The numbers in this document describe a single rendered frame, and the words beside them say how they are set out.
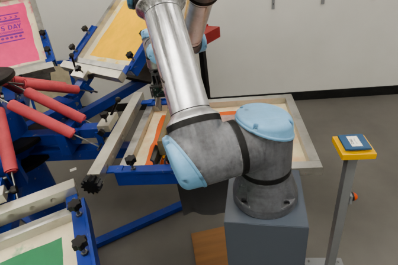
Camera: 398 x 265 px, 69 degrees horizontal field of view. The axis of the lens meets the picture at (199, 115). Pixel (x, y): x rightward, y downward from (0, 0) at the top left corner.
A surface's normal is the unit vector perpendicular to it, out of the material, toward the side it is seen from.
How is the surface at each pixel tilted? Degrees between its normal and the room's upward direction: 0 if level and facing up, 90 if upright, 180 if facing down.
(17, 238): 90
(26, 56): 32
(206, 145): 47
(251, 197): 72
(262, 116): 7
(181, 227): 0
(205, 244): 0
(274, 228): 90
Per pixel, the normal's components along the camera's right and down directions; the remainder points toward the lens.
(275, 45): -0.07, 0.52
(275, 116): 0.01, -0.88
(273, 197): 0.05, 0.22
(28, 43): 0.13, -0.50
